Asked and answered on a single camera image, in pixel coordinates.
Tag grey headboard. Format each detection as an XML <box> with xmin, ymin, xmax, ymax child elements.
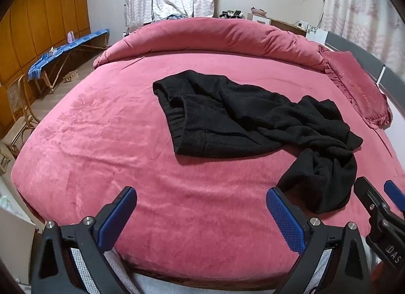
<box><xmin>325</xmin><ymin>32</ymin><xmax>405</xmax><ymax>117</ymax></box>

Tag black knitted garment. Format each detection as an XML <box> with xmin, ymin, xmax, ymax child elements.
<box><xmin>152</xmin><ymin>70</ymin><xmax>362</xmax><ymax>214</ymax></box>

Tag orange wooden wardrobe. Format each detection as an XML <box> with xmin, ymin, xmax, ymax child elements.
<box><xmin>1</xmin><ymin>0</ymin><xmax>91</xmax><ymax>135</ymax></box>

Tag right white curtain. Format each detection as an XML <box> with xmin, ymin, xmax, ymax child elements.
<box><xmin>320</xmin><ymin>0</ymin><xmax>404</xmax><ymax>77</ymax></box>

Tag pink ruffled pillow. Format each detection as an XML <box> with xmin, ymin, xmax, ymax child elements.
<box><xmin>319</xmin><ymin>46</ymin><xmax>393</xmax><ymax>129</ymax></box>

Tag blue ironing board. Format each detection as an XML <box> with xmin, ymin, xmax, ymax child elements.
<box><xmin>27</xmin><ymin>29</ymin><xmax>110</xmax><ymax>92</ymax></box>

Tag rattan chair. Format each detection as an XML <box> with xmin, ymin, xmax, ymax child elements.
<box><xmin>3</xmin><ymin>75</ymin><xmax>40</xmax><ymax>158</ymax></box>

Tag grey trousers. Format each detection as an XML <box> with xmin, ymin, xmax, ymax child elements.
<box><xmin>104</xmin><ymin>249</ymin><xmax>275</xmax><ymax>294</ymax></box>

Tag pink rolled duvet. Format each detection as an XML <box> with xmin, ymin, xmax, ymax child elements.
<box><xmin>93</xmin><ymin>17</ymin><xmax>326</xmax><ymax>71</ymax></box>

